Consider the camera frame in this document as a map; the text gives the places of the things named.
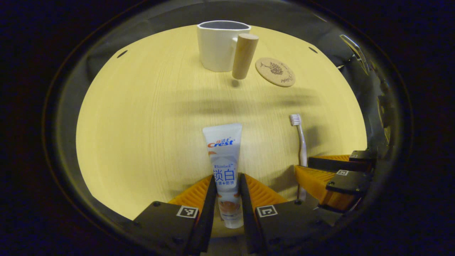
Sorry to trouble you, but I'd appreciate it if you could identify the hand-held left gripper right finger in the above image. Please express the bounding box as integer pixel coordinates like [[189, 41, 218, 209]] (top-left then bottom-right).
[[239, 173, 334, 256]]

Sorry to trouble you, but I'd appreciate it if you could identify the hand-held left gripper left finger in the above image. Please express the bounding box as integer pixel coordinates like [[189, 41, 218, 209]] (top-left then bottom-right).
[[132, 174, 218, 256]]

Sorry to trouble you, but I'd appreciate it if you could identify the pale pink toothbrush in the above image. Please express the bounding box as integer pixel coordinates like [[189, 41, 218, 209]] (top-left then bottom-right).
[[289, 114, 308, 201]]

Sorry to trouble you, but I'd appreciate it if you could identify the white toothpaste tube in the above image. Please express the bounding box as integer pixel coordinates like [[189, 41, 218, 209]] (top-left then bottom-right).
[[202, 123, 245, 229]]

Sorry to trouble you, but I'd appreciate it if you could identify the round cork coaster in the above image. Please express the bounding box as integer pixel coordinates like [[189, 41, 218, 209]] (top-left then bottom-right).
[[255, 57, 296, 87]]

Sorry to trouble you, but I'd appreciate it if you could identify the white cup with wooden handle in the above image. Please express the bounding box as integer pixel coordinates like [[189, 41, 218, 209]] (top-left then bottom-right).
[[197, 20, 259, 80]]

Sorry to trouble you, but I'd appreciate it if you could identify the wooden desktop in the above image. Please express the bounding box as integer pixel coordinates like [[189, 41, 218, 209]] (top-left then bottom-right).
[[76, 24, 368, 239]]

